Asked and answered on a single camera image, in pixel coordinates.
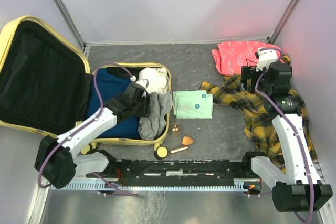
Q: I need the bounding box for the grey garment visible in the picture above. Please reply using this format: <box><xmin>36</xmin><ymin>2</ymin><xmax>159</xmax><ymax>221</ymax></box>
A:
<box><xmin>138</xmin><ymin>91</ymin><xmax>173</xmax><ymax>141</ymax></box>

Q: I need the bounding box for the white garment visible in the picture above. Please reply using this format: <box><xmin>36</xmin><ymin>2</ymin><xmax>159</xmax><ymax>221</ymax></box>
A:
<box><xmin>138</xmin><ymin>67</ymin><xmax>168</xmax><ymax>94</ymax></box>

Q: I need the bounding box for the blue garment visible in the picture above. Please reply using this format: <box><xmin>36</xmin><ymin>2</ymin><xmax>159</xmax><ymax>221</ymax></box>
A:
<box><xmin>86</xmin><ymin>68</ymin><xmax>142</xmax><ymax>140</ymax></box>

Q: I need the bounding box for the mint green flowered cloth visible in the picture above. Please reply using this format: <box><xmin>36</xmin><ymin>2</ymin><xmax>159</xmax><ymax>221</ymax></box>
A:
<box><xmin>173</xmin><ymin>90</ymin><xmax>213</xmax><ymax>119</ymax></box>

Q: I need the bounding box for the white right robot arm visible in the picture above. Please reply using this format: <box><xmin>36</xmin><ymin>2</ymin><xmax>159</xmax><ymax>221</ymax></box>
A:
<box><xmin>241</xmin><ymin>62</ymin><xmax>333</xmax><ymax>212</ymax></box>

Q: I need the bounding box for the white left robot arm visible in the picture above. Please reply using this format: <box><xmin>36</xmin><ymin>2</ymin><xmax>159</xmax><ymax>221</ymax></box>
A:
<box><xmin>34</xmin><ymin>81</ymin><xmax>150</xmax><ymax>189</ymax></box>

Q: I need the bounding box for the pink printed garment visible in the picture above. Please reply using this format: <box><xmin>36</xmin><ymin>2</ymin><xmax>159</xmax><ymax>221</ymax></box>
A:
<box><xmin>211</xmin><ymin>41</ymin><xmax>280</xmax><ymax>76</ymax></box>

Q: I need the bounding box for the yellow plaid shirt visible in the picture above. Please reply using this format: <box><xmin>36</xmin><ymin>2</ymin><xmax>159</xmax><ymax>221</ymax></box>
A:
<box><xmin>199</xmin><ymin>55</ymin><xmax>318</xmax><ymax>168</ymax></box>

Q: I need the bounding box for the rose gold lipstick tube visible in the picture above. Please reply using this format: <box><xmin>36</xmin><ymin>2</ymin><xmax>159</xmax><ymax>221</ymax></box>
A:
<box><xmin>171</xmin><ymin>145</ymin><xmax>188</xmax><ymax>154</ymax></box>

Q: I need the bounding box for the orange makeup sponge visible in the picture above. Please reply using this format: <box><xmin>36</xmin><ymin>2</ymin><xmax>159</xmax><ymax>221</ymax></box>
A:
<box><xmin>182</xmin><ymin>136</ymin><xmax>194</xmax><ymax>146</ymax></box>

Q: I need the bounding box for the yellow open suitcase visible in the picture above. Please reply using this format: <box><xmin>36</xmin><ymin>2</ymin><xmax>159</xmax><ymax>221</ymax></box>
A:
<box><xmin>0</xmin><ymin>15</ymin><xmax>173</xmax><ymax>161</ymax></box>

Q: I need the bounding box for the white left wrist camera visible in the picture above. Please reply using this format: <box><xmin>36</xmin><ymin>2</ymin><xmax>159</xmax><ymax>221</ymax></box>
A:
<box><xmin>130</xmin><ymin>76</ymin><xmax>149</xmax><ymax>92</ymax></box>

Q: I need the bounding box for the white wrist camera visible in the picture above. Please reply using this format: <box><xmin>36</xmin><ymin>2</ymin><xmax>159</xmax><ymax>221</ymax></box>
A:
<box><xmin>130</xmin><ymin>76</ymin><xmax>149</xmax><ymax>92</ymax></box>
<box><xmin>256</xmin><ymin>47</ymin><xmax>278</xmax><ymax>72</ymax></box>

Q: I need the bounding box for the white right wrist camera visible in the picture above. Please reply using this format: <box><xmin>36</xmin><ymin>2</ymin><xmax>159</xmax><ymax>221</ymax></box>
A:
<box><xmin>256</xmin><ymin>47</ymin><xmax>278</xmax><ymax>72</ymax></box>

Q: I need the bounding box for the right aluminium frame post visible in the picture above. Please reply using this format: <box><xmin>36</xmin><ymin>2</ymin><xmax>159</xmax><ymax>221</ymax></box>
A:
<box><xmin>268</xmin><ymin>0</ymin><xmax>300</xmax><ymax>45</ymax></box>

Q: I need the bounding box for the aluminium frame post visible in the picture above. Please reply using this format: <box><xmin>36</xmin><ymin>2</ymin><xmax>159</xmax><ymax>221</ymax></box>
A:
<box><xmin>52</xmin><ymin>0</ymin><xmax>86</xmax><ymax>50</ymax></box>
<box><xmin>268</xmin><ymin>0</ymin><xmax>300</xmax><ymax>45</ymax></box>

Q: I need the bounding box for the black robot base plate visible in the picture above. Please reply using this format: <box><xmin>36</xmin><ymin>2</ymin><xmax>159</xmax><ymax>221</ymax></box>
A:
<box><xmin>98</xmin><ymin>159</ymin><xmax>261</xmax><ymax>189</ymax></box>

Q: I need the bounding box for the blue slotted cable duct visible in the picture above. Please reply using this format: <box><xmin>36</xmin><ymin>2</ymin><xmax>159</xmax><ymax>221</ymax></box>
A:
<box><xmin>61</xmin><ymin>178</ymin><xmax>260</xmax><ymax>193</ymax></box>

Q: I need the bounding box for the left aluminium frame post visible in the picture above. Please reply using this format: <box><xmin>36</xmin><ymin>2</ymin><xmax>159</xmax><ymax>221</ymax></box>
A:
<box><xmin>52</xmin><ymin>0</ymin><xmax>86</xmax><ymax>50</ymax></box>

